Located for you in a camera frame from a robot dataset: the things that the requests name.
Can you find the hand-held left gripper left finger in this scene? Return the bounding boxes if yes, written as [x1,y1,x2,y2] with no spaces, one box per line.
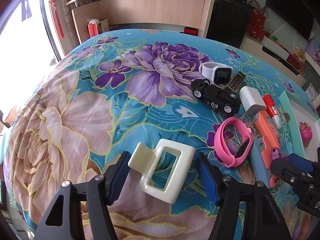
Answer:
[34,151,130,240]

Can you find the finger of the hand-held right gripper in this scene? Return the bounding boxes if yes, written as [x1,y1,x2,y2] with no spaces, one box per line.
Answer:
[271,159,304,188]
[287,153,316,174]

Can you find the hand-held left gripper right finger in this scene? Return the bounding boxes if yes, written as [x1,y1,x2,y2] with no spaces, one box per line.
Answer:
[196,152,293,240]

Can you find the cream hair claw clip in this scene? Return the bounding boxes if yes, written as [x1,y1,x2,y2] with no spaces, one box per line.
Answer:
[128,138,197,202]

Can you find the orange utility knife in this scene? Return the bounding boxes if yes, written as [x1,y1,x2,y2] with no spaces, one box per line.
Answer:
[252,110,282,188]

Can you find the teal box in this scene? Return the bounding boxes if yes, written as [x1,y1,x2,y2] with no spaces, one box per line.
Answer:
[279,90,320,160]

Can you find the white smart watch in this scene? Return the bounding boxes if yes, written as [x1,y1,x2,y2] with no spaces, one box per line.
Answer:
[199,62,234,85]

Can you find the pink wristband watch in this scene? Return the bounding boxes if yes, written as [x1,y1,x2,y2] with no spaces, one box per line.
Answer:
[214,117,254,168]

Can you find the pink toy figure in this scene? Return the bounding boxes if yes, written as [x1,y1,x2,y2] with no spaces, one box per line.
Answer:
[299,121,315,148]

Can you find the red glue stick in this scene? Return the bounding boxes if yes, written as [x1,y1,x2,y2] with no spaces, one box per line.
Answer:
[262,94,284,130]

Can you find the white charger adapter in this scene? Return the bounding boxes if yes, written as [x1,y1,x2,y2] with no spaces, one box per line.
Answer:
[239,86,267,115]

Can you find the black toy car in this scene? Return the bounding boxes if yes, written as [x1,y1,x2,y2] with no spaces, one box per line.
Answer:
[191,79,241,117]

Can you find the red flat box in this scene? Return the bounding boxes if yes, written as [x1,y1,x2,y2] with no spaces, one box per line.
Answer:
[287,54,305,72]

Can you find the white television stand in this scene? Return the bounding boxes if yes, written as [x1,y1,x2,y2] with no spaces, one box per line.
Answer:
[240,35,307,88]

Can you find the purple storage box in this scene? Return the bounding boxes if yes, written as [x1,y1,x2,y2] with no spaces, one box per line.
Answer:
[305,39,320,60]

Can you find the white flat box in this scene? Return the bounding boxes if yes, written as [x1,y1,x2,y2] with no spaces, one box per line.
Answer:
[261,35,292,58]

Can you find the red gift bags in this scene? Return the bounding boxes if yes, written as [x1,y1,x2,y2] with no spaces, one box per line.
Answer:
[246,1,267,40]

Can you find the red gift bag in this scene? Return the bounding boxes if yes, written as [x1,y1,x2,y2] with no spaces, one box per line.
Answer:
[87,22,98,37]

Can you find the black television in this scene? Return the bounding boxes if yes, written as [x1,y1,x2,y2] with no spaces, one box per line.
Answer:
[265,0,314,40]

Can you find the black cabinet appliance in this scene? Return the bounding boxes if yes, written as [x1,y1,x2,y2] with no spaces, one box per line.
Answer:
[207,0,253,49]

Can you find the wooden desk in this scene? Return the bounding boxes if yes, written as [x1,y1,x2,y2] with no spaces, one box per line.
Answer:
[65,0,234,44]

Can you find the red hanging knot ornament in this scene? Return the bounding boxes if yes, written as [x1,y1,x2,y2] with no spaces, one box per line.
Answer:
[47,0,64,39]

